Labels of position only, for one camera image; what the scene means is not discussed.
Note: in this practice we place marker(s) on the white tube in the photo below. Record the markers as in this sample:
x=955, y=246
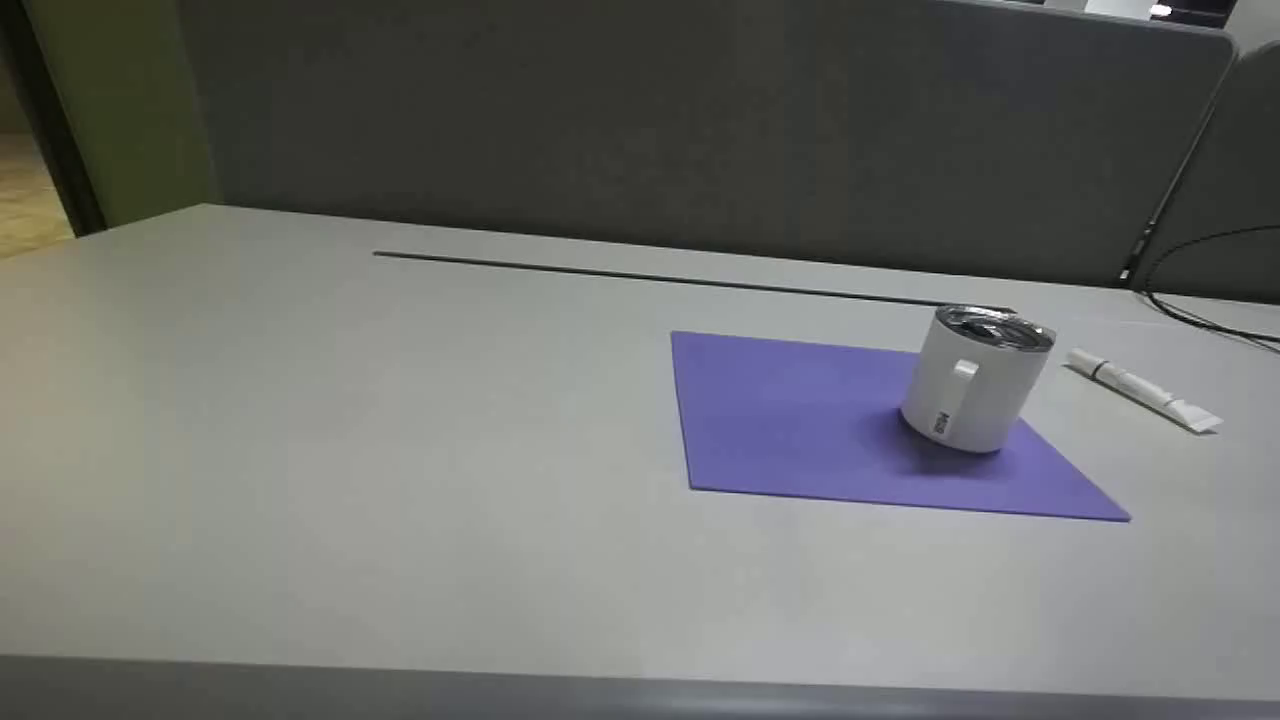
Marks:
x=1142, y=393

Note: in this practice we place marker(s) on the grey desk divider panel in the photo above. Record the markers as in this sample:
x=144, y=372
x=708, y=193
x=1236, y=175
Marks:
x=923, y=135

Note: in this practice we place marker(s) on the purple rectangular mat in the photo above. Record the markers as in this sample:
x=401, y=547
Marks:
x=822, y=422

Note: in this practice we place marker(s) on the white mug with handle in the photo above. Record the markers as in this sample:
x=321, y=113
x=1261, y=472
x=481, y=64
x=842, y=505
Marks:
x=975, y=377

